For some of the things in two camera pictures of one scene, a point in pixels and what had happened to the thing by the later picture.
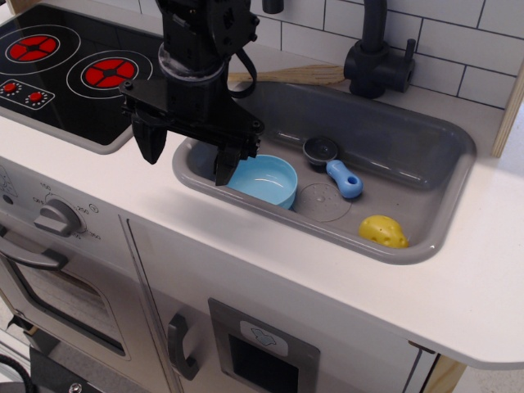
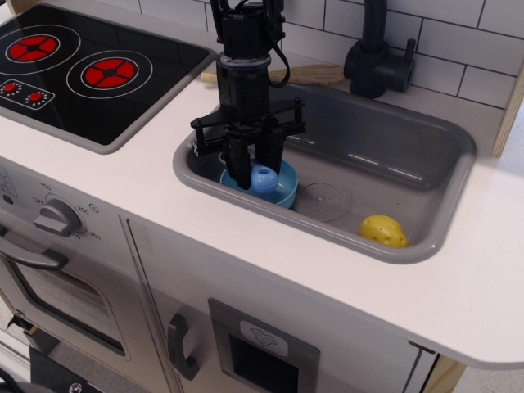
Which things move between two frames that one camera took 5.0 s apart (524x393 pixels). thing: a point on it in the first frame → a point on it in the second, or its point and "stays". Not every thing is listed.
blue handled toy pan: [322, 150] → [263, 179]
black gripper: [201, 108] → [243, 84]
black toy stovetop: [61, 72] stays
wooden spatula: [307, 74] stays
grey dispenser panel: [255, 358] stays
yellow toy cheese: [384, 230] stays
